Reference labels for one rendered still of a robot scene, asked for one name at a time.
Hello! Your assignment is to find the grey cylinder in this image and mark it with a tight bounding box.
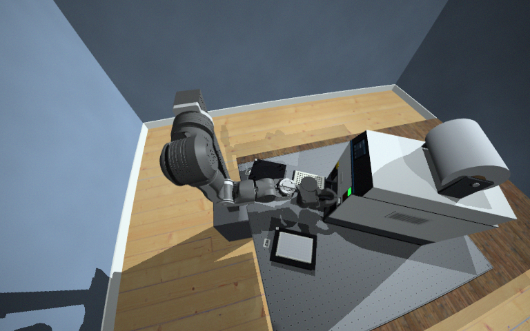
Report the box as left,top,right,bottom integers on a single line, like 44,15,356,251
425,119,511,191

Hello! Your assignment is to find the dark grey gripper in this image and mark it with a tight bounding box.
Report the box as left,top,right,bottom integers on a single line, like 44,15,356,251
283,177,337,210

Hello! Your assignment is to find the black rectangular frame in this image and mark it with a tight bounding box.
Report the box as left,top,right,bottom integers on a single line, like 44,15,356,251
270,227,317,270
248,159,286,182

